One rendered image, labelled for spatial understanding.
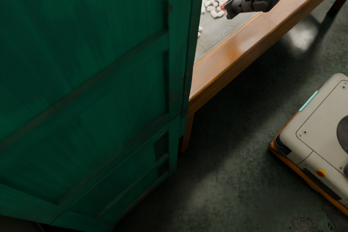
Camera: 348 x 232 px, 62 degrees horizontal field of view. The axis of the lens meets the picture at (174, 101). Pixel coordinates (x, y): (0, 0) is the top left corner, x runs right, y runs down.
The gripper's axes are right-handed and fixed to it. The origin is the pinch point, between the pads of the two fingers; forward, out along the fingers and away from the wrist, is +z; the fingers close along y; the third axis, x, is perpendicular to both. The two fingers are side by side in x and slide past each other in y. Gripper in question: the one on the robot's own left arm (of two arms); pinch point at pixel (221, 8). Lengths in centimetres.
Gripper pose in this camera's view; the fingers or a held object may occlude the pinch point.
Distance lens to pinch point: 132.9
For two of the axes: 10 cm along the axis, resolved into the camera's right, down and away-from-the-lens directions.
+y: -7.4, 6.0, -3.2
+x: 4.4, 7.8, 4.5
